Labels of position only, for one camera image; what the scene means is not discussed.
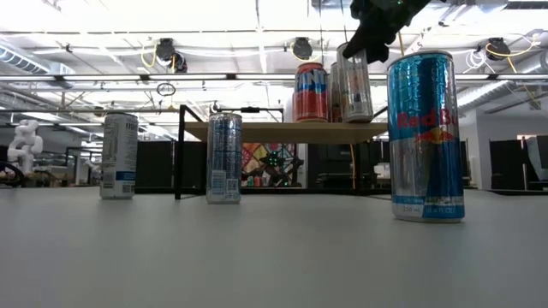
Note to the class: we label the long ceiling light strip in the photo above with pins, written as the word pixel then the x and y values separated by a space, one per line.
pixel 214 76

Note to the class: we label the red Fanta strawberry can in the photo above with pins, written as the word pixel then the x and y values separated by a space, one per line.
pixel 310 98

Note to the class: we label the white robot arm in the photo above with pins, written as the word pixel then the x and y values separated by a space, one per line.
pixel 25 141

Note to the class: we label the Red Bull sugarfree can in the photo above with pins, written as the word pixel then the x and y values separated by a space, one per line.
pixel 424 162

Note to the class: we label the white slim can black top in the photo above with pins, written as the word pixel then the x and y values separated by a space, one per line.
pixel 119 154

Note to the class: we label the colourful patterned panel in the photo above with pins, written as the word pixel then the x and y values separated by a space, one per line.
pixel 257 156

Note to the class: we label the black partition panel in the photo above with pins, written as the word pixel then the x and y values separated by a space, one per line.
pixel 158 167

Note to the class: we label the silver blue slim can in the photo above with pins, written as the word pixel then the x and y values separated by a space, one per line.
pixel 224 162

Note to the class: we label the ceiling air duct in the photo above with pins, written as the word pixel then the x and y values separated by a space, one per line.
pixel 21 62

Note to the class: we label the black cabinet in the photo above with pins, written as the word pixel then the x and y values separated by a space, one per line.
pixel 334 167

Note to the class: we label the wooden shelf black frame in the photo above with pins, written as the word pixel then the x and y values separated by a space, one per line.
pixel 278 132

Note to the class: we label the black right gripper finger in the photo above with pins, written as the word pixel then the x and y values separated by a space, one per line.
pixel 380 49
pixel 359 43

